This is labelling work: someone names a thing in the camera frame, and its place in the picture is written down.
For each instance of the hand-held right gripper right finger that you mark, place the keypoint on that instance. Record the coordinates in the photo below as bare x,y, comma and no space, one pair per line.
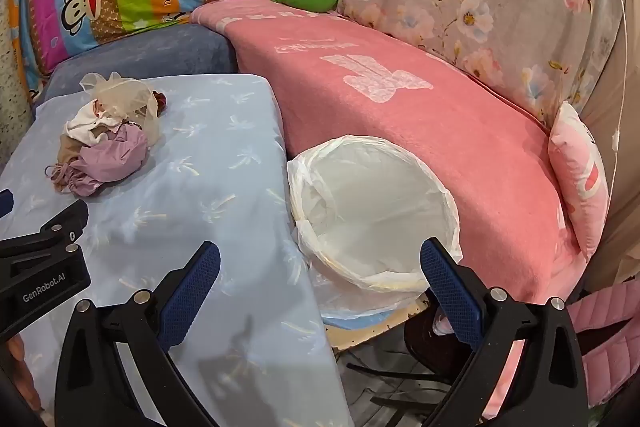
447,287

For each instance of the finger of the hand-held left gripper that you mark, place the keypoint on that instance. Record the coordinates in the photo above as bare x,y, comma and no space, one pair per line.
5,204
60,229

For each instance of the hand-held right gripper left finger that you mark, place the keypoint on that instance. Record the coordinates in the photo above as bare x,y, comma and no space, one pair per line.
192,287

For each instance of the tan lace cloth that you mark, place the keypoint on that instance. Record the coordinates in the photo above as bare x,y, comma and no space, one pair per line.
67,152

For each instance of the white cloth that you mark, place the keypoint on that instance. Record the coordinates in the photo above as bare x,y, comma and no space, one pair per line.
87,122

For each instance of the white lined bin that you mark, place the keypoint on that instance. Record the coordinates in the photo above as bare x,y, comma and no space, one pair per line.
370,207

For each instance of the dark red scrunchie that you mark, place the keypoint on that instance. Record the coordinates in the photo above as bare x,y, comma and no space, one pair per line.
160,102

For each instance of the black stool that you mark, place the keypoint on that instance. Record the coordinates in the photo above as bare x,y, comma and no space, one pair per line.
425,347

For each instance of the beige wooden stool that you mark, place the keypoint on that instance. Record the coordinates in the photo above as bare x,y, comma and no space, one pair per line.
370,324

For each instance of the light blue tablecloth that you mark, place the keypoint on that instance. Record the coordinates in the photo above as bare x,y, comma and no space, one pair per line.
210,167

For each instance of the pink quilted jacket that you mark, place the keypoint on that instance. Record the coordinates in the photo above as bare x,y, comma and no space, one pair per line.
605,322

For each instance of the pink blanket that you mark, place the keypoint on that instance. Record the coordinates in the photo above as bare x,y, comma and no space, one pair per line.
400,132

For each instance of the pink pillow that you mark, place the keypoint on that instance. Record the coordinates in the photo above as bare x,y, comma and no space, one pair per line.
580,167

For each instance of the blue grey cushion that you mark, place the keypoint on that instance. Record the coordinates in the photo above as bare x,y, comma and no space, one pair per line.
150,52

